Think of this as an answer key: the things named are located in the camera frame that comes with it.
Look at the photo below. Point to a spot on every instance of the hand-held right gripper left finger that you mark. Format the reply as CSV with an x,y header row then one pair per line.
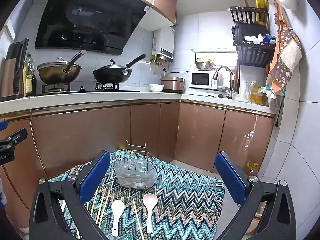
x,y
96,177

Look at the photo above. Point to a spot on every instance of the yellow detergent bottle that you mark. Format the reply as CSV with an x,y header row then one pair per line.
x,y
257,95

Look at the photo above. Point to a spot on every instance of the white plastic spoon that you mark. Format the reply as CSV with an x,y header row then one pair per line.
x,y
118,208

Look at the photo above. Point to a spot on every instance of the floral hanging apron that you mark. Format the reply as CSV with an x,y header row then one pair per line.
x,y
285,60

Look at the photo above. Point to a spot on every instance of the white water heater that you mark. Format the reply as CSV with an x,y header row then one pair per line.
x,y
163,42

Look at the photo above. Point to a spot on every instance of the steel wok with lid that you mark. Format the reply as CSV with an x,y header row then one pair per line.
x,y
58,76

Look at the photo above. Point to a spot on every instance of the copper rice cooker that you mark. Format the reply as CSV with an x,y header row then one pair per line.
x,y
173,83

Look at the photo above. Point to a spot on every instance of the black range hood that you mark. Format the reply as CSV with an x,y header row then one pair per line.
x,y
87,17

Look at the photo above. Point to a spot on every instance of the clear soap bottle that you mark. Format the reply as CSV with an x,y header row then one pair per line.
x,y
247,93

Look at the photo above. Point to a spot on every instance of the wooden cutting board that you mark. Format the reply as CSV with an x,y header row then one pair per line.
x,y
237,78

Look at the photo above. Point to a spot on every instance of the yellow roll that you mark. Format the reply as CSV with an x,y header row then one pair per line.
x,y
260,2

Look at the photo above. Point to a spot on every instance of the black wok lid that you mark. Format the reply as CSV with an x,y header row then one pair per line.
x,y
110,67

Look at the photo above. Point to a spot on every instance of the green-capped oil bottle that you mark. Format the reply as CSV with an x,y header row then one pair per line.
x,y
28,77

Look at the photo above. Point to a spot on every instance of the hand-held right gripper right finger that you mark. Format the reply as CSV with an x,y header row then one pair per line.
x,y
230,177

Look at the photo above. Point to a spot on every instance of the copper thermos jug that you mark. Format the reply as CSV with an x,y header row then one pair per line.
x,y
11,75

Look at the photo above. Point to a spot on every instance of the white bowl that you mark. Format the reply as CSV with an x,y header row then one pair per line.
x,y
156,88

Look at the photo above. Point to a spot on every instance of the black dish rack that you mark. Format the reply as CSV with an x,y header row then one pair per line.
x,y
252,52

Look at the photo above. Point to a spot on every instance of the crumpled plastic bag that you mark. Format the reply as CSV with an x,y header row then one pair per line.
x,y
272,93

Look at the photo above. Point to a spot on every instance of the steel kitchen faucet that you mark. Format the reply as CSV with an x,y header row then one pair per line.
x,y
225,70

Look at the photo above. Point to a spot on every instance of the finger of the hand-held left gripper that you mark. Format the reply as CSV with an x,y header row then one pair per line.
x,y
17,135
3,125

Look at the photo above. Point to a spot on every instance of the black wok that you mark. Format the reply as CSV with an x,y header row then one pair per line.
x,y
111,76

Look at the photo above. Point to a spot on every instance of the white microwave oven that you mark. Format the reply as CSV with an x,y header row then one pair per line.
x,y
201,80

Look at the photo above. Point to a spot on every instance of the glass wok lid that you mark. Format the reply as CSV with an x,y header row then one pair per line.
x,y
53,65

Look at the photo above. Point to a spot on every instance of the black gas stove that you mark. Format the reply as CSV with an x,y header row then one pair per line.
x,y
82,90

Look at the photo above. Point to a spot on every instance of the brown wall cabinet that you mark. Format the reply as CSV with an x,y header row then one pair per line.
x,y
162,0

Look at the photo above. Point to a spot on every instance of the teal zigzag table cloth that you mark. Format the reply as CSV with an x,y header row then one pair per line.
x,y
180,205

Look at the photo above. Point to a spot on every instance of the pink plastic spoon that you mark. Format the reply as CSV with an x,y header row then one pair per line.
x,y
150,200

